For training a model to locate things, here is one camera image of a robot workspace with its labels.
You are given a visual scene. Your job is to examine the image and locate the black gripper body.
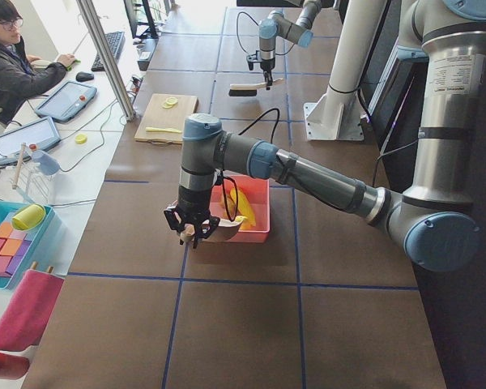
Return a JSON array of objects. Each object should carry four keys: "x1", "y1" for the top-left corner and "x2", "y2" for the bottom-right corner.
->
[
  {"x1": 177, "y1": 198, "x2": 211, "y2": 225},
  {"x1": 260, "y1": 58, "x2": 275, "y2": 74}
]

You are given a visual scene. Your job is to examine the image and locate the beige plastic dustpan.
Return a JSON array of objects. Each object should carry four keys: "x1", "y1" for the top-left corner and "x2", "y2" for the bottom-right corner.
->
[{"x1": 179, "y1": 216, "x2": 248, "y2": 242}]

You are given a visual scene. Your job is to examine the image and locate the white brush black bristles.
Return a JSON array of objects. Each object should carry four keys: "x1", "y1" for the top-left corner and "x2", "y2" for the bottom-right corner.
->
[{"x1": 228, "y1": 78, "x2": 285, "y2": 97}]

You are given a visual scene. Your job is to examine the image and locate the yellow corn cob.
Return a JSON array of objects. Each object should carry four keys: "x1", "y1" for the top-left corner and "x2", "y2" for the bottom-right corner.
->
[{"x1": 229, "y1": 188, "x2": 257, "y2": 227}]

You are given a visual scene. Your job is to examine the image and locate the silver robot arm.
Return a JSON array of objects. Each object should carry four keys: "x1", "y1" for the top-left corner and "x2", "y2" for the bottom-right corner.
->
[
  {"x1": 164, "y1": 1, "x2": 486, "y2": 271},
  {"x1": 247, "y1": 0, "x2": 322, "y2": 90}
]

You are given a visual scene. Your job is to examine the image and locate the pink plastic bin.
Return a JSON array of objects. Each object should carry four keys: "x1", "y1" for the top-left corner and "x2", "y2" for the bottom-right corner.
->
[{"x1": 170, "y1": 174, "x2": 271, "y2": 244}]

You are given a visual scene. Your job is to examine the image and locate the yellow plastic knife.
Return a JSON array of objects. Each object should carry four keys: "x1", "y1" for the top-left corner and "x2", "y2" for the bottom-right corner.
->
[{"x1": 145, "y1": 126, "x2": 182, "y2": 134}]

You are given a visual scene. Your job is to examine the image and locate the white mounting column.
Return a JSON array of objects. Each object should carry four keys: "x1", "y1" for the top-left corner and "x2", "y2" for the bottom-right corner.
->
[{"x1": 304, "y1": 0, "x2": 388, "y2": 141}]

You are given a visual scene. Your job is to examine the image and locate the wooden cutting board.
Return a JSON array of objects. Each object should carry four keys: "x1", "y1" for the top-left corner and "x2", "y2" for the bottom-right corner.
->
[{"x1": 134, "y1": 94, "x2": 198, "y2": 144}]

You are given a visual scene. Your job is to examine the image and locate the lemon slice on desk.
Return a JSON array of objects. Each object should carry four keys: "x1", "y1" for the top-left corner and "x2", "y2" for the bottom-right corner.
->
[{"x1": 75, "y1": 134, "x2": 87, "y2": 144}]

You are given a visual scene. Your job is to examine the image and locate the blue cup on rack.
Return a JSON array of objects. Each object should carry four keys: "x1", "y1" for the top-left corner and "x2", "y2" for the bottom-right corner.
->
[{"x1": 32, "y1": 150, "x2": 60, "y2": 176}]

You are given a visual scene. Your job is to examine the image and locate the yellow cup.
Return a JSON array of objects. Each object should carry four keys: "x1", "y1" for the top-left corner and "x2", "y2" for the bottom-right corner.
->
[{"x1": 11, "y1": 203, "x2": 46, "y2": 231}]

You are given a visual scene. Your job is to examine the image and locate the black keyboard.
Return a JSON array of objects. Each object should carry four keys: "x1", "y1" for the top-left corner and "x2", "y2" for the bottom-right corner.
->
[{"x1": 90, "y1": 30, "x2": 126, "y2": 73}]

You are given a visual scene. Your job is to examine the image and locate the upper blue teach pendant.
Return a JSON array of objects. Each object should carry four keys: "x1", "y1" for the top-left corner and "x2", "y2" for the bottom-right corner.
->
[{"x1": 34, "y1": 80, "x2": 97, "y2": 123}]

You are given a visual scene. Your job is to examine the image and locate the blue teach pendant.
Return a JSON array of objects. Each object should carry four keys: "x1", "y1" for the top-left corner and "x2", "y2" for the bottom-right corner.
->
[
  {"x1": 0, "y1": 117, "x2": 61, "y2": 166},
  {"x1": 34, "y1": 80, "x2": 97, "y2": 123}
]

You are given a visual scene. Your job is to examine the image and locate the blue tray with blocks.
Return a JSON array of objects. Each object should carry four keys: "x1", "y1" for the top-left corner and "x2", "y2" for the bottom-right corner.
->
[{"x1": 0, "y1": 201, "x2": 62, "y2": 289}]

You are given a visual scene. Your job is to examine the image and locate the black computer mouse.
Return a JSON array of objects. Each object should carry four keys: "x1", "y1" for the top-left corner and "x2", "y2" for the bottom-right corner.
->
[{"x1": 75, "y1": 71, "x2": 95, "y2": 82}]

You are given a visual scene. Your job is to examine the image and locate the lower blue teach pendant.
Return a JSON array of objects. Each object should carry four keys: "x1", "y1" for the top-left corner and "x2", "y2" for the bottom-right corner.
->
[{"x1": 0, "y1": 117, "x2": 61, "y2": 166}]

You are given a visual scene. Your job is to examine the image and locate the pink cloth on rack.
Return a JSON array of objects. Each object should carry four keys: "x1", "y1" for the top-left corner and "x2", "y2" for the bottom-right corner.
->
[{"x1": 0, "y1": 268, "x2": 64, "y2": 380}]

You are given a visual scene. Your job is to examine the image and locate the seated person dark jacket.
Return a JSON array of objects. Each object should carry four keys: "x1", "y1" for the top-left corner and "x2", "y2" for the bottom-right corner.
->
[{"x1": 0, "y1": 1, "x2": 76, "y2": 125}]

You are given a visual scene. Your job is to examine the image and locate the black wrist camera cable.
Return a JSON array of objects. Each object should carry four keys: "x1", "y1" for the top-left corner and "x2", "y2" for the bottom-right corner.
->
[{"x1": 235, "y1": 11, "x2": 264, "y2": 58}]

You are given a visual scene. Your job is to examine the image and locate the aluminium frame post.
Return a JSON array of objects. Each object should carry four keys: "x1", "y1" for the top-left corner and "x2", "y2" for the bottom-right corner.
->
[{"x1": 77, "y1": 0, "x2": 135, "y2": 122}]

